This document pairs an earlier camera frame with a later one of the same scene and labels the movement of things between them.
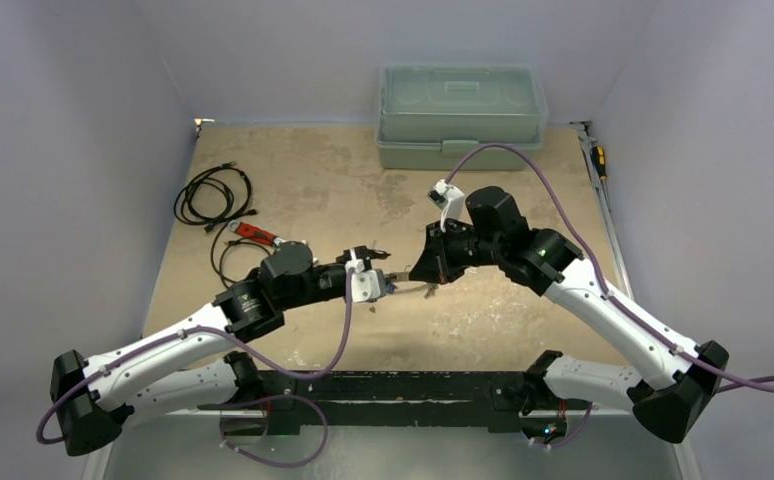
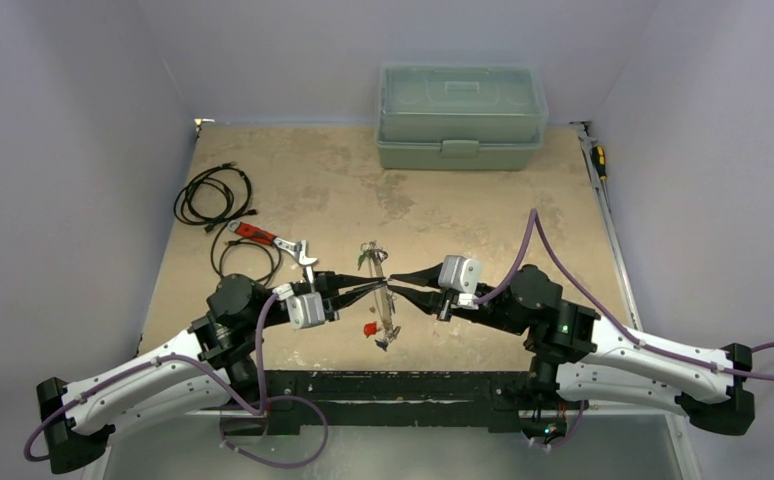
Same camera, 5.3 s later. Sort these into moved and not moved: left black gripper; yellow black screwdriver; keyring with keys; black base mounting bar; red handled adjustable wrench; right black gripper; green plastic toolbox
Moved: keyring with keys; left black gripper; right black gripper
Not moved: black base mounting bar; green plastic toolbox; yellow black screwdriver; red handled adjustable wrench
